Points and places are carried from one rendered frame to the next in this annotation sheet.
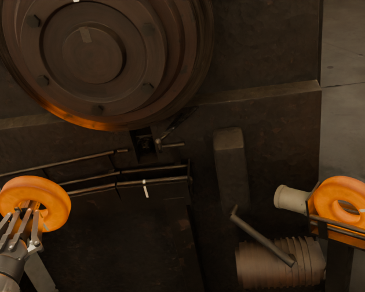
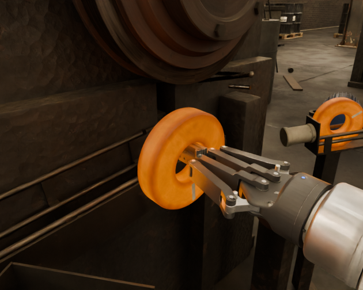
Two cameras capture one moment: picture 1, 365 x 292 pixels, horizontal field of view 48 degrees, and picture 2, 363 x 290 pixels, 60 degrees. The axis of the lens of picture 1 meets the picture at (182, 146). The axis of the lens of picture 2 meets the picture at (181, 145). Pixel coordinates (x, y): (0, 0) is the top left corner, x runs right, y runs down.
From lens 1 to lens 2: 0.90 m
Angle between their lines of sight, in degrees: 46
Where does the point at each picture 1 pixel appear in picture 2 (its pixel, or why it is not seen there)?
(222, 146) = (248, 99)
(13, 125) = (10, 109)
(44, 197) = (212, 133)
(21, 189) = (196, 121)
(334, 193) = (335, 110)
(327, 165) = not seen: hidden behind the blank
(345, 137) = not seen: hidden behind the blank
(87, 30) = not seen: outside the picture
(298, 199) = (305, 129)
